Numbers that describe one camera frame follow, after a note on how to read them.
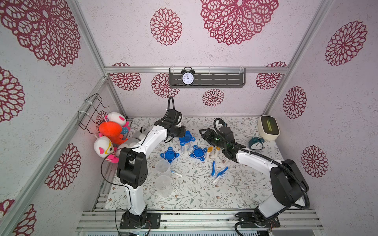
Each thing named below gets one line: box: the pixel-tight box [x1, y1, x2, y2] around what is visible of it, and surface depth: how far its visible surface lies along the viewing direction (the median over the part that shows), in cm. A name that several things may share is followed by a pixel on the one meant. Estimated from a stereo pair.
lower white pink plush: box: [93, 136, 120, 164], surface depth 81 cm
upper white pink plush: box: [104, 111, 127, 126], surface depth 96 cm
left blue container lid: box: [159, 146, 180, 164], surface depth 100 cm
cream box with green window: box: [257, 115, 281, 140], surface depth 108 cm
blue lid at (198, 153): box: [189, 144, 208, 162], surface depth 102 cm
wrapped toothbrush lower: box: [212, 173, 227, 184], surface depth 89 cm
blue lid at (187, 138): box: [178, 130, 196, 147], surface depth 92 cm
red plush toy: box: [98, 120, 128, 146], surface depth 91 cm
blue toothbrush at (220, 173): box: [216, 166, 229, 178], surface depth 92 cm
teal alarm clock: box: [248, 136, 265, 150], surface depth 99 cm
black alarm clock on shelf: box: [181, 66, 196, 86], surface depth 92 cm
